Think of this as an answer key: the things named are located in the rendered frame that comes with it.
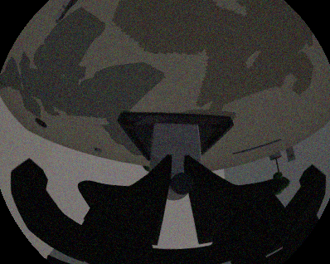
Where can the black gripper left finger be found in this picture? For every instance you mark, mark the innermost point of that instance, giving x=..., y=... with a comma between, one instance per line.
x=145, y=199

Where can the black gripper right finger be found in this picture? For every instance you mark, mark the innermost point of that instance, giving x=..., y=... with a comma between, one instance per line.
x=214, y=200

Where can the black rubber washer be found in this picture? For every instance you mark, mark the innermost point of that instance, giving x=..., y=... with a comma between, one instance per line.
x=43, y=124

